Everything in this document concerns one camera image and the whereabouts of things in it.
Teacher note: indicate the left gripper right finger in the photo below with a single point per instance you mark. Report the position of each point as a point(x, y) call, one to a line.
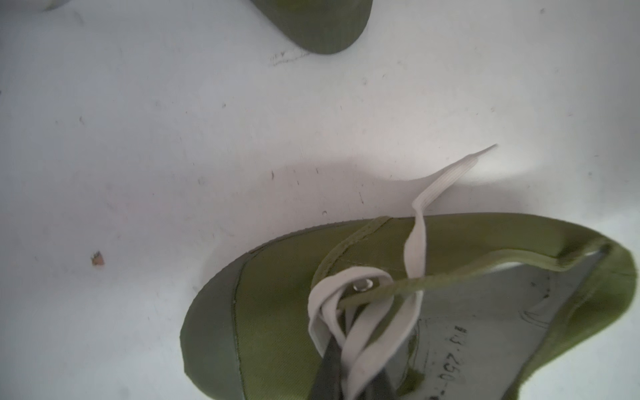
point(380, 388)

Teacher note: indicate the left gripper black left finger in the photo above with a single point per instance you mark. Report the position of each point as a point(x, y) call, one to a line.
point(328, 382)

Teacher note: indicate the olive green sandal with laces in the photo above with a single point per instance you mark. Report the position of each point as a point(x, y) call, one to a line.
point(319, 26)

